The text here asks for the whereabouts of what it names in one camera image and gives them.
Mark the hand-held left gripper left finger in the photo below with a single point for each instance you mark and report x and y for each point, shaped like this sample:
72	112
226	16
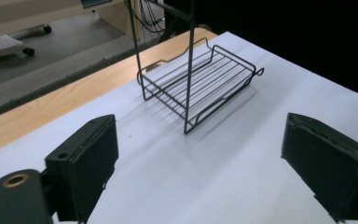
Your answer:
87	168

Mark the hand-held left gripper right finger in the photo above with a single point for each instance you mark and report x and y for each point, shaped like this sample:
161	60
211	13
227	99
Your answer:
329	161

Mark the black curtain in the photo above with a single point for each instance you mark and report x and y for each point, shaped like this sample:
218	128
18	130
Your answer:
292	31

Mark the white chair base with casters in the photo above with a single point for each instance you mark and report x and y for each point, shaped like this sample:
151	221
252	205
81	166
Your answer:
0	46

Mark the black metal crossbar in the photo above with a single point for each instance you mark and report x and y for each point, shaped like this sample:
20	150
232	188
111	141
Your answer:
177	11

